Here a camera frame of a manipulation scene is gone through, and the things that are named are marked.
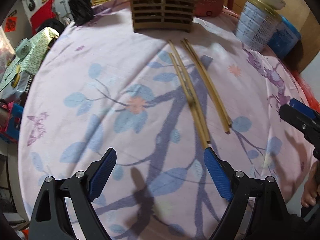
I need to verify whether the wooden chopstick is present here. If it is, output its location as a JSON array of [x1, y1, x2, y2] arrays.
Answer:
[[167, 39, 211, 145], [180, 39, 231, 134], [168, 52, 209, 151], [183, 38, 233, 127]]

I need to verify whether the person's right hand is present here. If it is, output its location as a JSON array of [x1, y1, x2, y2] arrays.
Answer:
[[301, 161, 319, 207]]

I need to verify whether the orange red plastic bag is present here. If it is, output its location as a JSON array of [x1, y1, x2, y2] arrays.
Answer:
[[291, 70, 320, 113]]

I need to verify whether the blue plastic package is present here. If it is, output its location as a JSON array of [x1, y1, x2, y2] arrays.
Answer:
[[268, 16, 301, 60]]

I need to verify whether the milk powder tin gold lid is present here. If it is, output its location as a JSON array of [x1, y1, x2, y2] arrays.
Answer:
[[234, 0, 282, 52]]

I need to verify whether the yellow round object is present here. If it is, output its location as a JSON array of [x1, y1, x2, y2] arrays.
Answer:
[[11, 64, 21, 88]]

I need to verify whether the pink floral tablecloth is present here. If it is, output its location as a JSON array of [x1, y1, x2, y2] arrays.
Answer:
[[18, 0, 315, 239]]

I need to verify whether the mint green small appliance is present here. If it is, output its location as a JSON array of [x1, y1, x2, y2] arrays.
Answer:
[[15, 38, 32, 60]]

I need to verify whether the wooden slatted utensil holder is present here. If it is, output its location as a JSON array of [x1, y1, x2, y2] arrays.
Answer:
[[130, 0, 197, 32]]

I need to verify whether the red fu door decoration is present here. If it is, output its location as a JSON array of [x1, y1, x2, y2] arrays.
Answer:
[[5, 17, 17, 33]]

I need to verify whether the black container beside holder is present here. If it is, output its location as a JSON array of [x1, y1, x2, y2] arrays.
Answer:
[[68, 0, 94, 26]]

